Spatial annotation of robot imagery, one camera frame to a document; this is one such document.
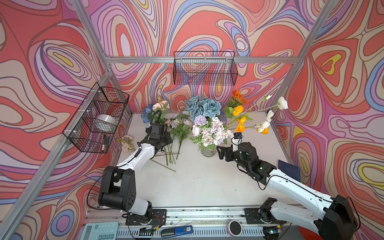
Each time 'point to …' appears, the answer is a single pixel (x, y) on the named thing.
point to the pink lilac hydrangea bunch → (209, 132)
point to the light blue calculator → (103, 231)
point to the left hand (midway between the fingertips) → (171, 136)
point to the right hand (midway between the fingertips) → (224, 149)
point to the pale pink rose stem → (126, 140)
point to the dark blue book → (291, 171)
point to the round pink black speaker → (234, 228)
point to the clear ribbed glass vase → (208, 153)
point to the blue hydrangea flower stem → (147, 111)
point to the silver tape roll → (107, 118)
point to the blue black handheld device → (166, 233)
